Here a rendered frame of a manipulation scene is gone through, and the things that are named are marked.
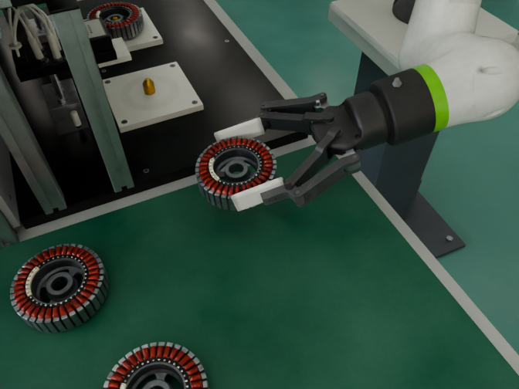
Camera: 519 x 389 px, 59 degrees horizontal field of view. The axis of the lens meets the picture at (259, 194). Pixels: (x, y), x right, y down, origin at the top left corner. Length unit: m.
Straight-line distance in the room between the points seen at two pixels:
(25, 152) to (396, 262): 0.51
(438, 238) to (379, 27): 0.83
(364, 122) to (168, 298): 0.34
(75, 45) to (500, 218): 1.56
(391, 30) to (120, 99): 0.60
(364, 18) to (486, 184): 1.01
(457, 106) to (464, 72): 0.04
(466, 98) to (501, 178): 1.36
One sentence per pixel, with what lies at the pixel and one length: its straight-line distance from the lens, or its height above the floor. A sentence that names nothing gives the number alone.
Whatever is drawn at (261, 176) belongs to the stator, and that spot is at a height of 0.84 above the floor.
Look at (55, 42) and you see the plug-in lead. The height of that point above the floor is 0.93.
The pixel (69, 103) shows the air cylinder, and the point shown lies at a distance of 0.81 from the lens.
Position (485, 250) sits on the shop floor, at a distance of 1.73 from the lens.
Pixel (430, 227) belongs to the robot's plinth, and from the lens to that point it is 1.69.
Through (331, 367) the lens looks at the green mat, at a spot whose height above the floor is 0.75.
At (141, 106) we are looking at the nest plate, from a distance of 0.84.
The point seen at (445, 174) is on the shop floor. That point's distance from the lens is 1.91.
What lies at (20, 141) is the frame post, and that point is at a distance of 0.64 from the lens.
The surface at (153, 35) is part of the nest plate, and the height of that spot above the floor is 0.78.
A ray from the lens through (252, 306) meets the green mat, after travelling 0.60.
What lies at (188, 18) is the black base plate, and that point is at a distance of 1.11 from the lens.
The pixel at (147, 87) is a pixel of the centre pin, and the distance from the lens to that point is 0.85.
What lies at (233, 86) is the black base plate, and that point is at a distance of 0.88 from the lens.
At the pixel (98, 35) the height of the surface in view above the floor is 0.92.
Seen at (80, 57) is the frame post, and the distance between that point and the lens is 0.58.
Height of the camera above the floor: 1.28
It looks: 49 degrees down
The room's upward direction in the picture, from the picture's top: straight up
